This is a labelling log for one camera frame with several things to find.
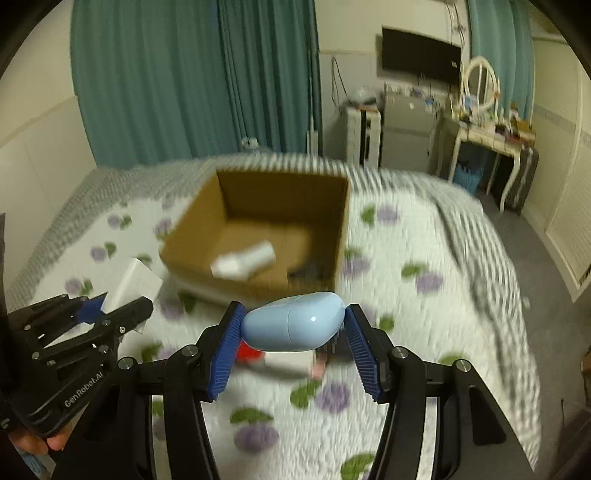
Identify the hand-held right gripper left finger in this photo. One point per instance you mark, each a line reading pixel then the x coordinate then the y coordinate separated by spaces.
pixel 225 357

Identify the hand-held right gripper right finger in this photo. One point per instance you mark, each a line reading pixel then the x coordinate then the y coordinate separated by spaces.
pixel 364 356

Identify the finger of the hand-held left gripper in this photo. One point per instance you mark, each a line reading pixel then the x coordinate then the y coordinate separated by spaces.
pixel 90 311
pixel 131 316

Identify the small white box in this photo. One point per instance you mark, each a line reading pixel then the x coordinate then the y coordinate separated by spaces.
pixel 134 284

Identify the light blue oval case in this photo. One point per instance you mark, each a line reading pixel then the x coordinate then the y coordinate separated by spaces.
pixel 293 323

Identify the brown cardboard box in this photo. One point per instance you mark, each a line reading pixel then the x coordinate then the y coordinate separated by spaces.
pixel 263 230

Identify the person's left hand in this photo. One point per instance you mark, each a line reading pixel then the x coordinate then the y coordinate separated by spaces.
pixel 46 444

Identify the red small object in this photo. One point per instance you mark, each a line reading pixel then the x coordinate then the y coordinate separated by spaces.
pixel 251 354

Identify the flat white box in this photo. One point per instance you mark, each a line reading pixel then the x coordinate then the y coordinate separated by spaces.
pixel 287 362

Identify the floral quilted bed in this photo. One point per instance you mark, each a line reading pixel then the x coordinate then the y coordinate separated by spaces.
pixel 429 323

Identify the white plastic bottle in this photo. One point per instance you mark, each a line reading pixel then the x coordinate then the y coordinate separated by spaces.
pixel 244 262

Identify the dark object in box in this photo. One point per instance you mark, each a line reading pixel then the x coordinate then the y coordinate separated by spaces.
pixel 307 271

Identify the blue plastic basket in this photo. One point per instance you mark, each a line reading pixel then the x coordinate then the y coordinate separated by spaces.
pixel 467 179

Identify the white storage cabinet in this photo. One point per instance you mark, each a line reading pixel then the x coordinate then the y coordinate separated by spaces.
pixel 362 134

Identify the grey small fridge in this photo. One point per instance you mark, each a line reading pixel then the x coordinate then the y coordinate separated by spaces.
pixel 408 131

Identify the teal curtain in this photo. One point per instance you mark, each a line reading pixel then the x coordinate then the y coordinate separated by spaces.
pixel 272 74
pixel 505 50
pixel 147 83

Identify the white dressing table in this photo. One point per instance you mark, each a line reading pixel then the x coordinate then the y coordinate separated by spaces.
pixel 489 138

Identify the white wardrobe door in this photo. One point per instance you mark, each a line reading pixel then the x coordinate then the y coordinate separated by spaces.
pixel 572 212

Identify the white oval vanity mirror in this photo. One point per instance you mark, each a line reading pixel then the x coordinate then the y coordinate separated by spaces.
pixel 480 83

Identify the black wall television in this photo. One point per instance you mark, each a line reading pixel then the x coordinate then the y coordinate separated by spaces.
pixel 420 54

